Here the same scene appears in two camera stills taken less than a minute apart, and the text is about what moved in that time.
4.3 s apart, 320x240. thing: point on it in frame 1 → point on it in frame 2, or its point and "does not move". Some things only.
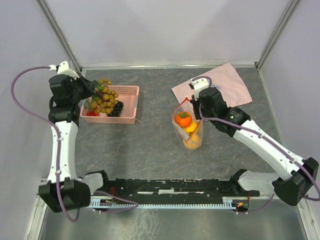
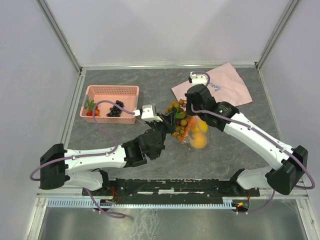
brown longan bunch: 104,99 → 176,107
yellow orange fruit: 191,128 → 201,127
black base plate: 168,187 does not move
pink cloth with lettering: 226,78 does not move
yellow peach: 193,142 → 199,140
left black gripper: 90,86 → 168,121
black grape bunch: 116,109 does not move
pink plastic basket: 128,95 does not move
